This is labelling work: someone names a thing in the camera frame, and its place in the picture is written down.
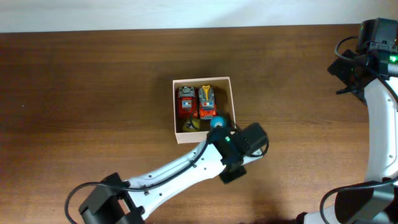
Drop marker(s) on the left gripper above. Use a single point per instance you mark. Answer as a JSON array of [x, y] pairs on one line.
[[227, 179]]

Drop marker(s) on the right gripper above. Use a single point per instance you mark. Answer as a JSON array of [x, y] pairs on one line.
[[340, 68]]

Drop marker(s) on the blue toy ball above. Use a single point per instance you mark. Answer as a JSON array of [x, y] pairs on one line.
[[219, 122]]

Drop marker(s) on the yellow toy ball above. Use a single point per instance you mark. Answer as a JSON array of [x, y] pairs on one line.
[[191, 125]]

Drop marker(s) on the red toy truck grey top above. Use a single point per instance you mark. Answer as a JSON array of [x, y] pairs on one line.
[[187, 102]]

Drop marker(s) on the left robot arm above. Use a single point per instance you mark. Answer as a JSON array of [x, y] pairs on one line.
[[222, 154]]

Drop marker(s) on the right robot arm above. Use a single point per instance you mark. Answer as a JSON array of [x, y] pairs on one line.
[[374, 200]]

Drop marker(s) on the white cardboard box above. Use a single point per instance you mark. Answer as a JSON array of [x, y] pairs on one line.
[[224, 103]]

